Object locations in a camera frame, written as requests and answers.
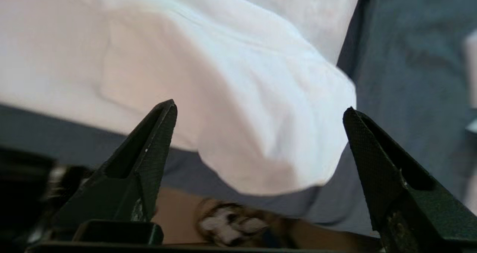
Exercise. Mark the white flat remote control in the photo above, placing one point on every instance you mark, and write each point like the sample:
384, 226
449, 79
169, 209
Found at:
471, 70

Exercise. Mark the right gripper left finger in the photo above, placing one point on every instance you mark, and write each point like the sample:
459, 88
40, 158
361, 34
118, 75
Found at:
123, 186

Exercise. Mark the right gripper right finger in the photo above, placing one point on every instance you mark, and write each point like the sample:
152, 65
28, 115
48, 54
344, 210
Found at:
410, 215

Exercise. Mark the brown white spotted object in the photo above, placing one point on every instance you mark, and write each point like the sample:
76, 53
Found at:
231, 223

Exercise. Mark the white T-shirt with blue print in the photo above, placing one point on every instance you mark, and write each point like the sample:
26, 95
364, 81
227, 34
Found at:
186, 59

